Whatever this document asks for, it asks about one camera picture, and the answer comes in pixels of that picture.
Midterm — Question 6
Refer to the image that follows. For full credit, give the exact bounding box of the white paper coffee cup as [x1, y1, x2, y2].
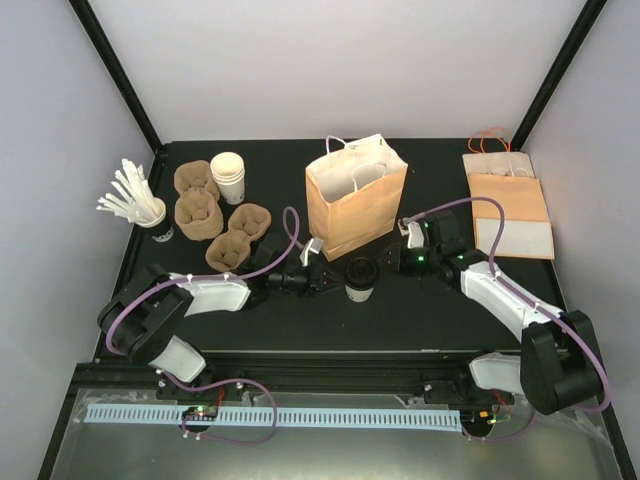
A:
[345, 284, 374, 303]

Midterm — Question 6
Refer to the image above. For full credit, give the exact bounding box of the brown paper bag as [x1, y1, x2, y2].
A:
[468, 173, 555, 260]
[305, 134, 408, 261]

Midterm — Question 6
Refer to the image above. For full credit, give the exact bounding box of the small brown cup carrier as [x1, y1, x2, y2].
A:
[205, 203, 272, 272]

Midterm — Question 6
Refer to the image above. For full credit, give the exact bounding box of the brown cup carrier stack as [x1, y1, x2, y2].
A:
[174, 160, 224, 241]

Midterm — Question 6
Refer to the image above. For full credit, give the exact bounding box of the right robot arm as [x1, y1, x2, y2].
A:
[377, 211, 605, 415]

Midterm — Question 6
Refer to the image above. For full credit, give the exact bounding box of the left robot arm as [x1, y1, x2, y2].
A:
[97, 234, 344, 399]

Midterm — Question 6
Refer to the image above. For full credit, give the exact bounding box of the flat brown paper bag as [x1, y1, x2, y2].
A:
[468, 173, 555, 260]

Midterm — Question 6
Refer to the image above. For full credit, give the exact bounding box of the stack of paper cups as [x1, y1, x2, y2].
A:
[210, 152, 245, 205]

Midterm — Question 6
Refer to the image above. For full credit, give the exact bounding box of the cup of white stirrers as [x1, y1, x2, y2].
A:
[96, 158, 174, 243]

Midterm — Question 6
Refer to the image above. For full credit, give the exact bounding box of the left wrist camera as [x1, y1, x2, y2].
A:
[299, 237, 324, 267]

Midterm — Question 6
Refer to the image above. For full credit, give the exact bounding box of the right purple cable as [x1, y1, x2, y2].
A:
[407, 196, 614, 414]

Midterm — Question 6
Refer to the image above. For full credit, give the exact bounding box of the orange bag handle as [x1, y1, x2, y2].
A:
[467, 126, 512, 154]

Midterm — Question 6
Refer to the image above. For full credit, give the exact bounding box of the light blue cable duct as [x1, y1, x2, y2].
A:
[84, 404, 462, 433]

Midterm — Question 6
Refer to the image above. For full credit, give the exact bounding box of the left black frame post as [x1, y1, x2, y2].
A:
[68, 0, 163, 153]

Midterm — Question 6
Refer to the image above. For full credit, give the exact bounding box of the black frame post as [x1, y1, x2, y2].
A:
[68, 0, 163, 153]
[511, 0, 608, 151]

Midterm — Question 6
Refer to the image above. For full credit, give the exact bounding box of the right black frame post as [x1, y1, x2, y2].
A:
[511, 0, 608, 151]

